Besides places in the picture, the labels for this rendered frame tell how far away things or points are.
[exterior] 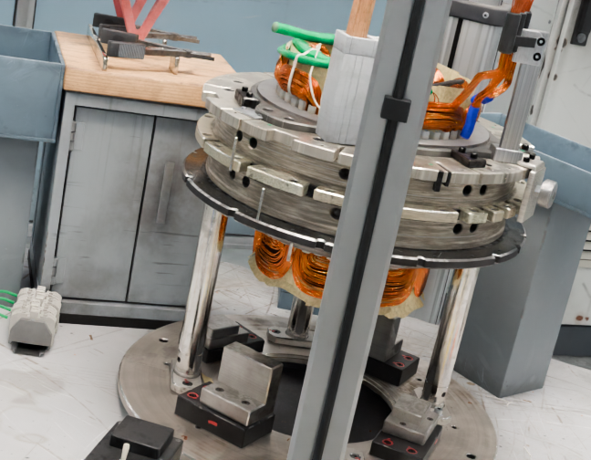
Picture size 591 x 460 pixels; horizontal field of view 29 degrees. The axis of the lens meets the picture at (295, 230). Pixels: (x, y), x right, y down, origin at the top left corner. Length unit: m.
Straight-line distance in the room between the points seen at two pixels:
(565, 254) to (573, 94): 2.04
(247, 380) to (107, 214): 0.29
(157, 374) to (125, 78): 0.30
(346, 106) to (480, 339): 0.47
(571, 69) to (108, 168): 2.22
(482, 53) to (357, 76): 0.58
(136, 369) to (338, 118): 0.36
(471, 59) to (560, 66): 1.77
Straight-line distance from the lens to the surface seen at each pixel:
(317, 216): 0.96
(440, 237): 0.98
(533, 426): 1.29
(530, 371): 1.35
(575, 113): 3.35
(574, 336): 3.67
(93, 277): 1.28
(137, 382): 1.14
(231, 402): 1.05
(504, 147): 1.02
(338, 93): 0.94
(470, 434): 1.18
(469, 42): 1.51
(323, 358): 0.60
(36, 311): 1.21
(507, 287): 1.30
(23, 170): 1.25
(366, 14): 0.94
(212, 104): 1.01
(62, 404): 1.12
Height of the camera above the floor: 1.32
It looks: 18 degrees down
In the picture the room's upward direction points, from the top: 12 degrees clockwise
